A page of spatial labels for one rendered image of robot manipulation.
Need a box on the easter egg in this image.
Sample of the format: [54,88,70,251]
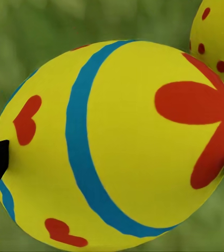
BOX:
[0,40,224,252]
[189,0,224,82]

